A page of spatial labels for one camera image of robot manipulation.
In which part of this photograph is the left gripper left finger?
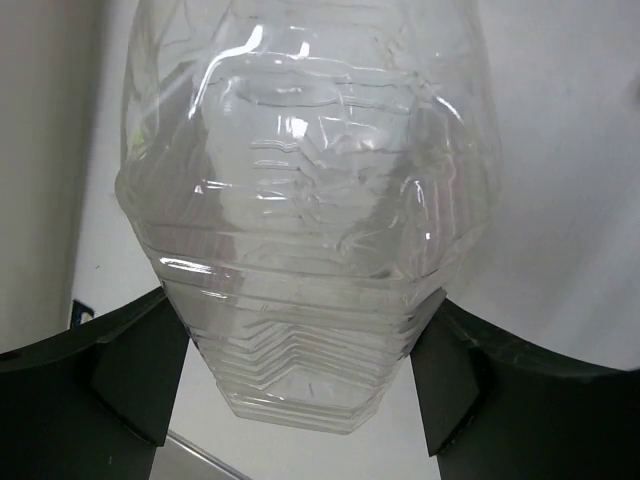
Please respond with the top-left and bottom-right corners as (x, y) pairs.
(1, 288), (189, 479)

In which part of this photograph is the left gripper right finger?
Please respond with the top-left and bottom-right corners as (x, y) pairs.
(411, 291), (639, 479)

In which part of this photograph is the wide ribbed clear bottle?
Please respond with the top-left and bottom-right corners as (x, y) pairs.
(115, 1), (501, 434)

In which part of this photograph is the left blue corner sticker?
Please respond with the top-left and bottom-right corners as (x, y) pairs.
(69, 299), (95, 329)

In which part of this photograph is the aluminium table frame rail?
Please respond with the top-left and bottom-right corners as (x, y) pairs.
(149, 431), (250, 480)

